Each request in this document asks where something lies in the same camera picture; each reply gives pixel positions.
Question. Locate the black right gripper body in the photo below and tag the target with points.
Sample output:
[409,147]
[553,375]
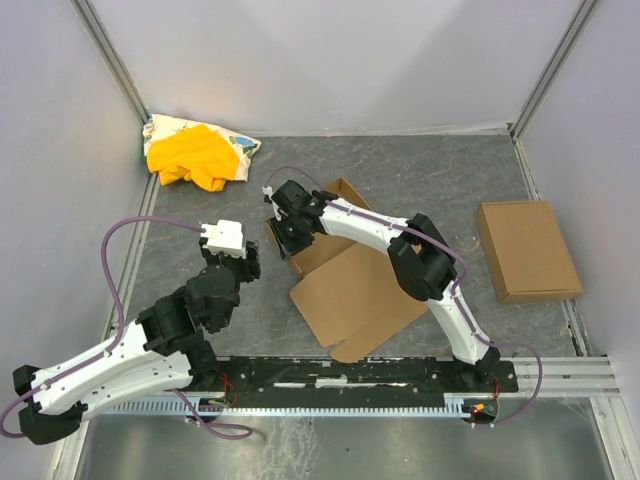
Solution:
[282,232]

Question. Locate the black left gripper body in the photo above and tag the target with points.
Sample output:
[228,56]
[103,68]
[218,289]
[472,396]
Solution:
[252,257]

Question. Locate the brown cardboard box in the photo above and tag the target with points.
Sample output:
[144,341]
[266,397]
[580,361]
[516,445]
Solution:
[348,293]

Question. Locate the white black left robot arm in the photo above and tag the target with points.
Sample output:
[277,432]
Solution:
[164,348]

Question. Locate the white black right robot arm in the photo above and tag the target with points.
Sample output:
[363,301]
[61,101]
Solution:
[425,269]

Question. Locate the flat folded cardboard box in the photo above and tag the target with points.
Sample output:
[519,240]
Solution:
[526,253]

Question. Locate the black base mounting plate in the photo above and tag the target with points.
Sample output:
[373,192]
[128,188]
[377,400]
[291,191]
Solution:
[241,375]

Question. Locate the yellow cloth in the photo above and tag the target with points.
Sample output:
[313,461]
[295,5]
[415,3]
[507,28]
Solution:
[198,155]

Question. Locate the white patterned cloth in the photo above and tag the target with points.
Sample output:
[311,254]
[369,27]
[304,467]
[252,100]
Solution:
[161,127]

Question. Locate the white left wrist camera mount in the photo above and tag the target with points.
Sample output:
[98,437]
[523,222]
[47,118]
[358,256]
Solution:
[225,237]

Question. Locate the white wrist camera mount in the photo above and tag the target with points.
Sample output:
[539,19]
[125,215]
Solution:
[267,192]
[225,237]

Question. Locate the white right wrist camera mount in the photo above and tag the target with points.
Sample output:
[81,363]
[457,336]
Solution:
[267,192]

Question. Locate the light blue cable duct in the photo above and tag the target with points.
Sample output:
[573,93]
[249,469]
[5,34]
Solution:
[306,402]

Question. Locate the left aluminium frame post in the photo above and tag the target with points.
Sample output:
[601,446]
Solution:
[101,38]

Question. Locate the aluminium frame post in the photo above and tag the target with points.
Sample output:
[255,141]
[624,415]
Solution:
[101,38]
[568,40]

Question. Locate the aluminium front rail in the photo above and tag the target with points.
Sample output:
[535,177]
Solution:
[570,377]

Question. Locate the right aluminium frame post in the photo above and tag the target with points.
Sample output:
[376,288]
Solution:
[568,40]

